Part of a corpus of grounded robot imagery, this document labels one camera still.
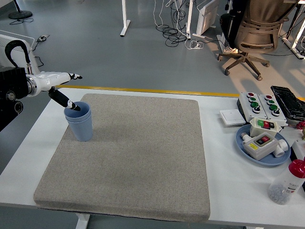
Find white green-red switch box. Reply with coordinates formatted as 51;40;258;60
249;117;283;138

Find black plastic tray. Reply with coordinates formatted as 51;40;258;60
270;85;305;121

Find white panel heater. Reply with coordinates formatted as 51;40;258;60
0;30;41;73
192;0;219;39

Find white red-black switch box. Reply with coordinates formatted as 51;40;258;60
241;132;279;160

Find grey four-button control box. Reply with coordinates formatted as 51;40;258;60
257;94;287;126
239;92;268;124

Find black round stand base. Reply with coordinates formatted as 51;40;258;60
8;0;33;20

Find white wall switch plate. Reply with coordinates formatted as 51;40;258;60
219;109;246;126

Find grey floor socket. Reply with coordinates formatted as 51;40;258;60
35;34;51;43

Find white table leg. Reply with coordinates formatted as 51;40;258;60
75;213;91;229

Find grey-brown mat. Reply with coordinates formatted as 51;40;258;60
33;93;211;222

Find blue ribbed cup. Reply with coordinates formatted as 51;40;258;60
63;101;92;119
64;114;93;142

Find white pipe fitting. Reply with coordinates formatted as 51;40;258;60
273;138;289;158

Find beige office chair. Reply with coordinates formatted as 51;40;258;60
217;0;298;81

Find blue plate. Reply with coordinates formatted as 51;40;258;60
235;124;291;167

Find black cable bundle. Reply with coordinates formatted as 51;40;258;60
156;0;191;47

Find person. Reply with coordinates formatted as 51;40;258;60
219;0;248;54

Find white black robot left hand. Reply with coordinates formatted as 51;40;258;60
33;71;83;112

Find white desk leg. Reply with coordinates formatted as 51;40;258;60
184;0;193;40
119;0;131;38
282;0;305;60

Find clear bottle red lid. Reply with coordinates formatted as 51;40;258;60
267;158;305;205

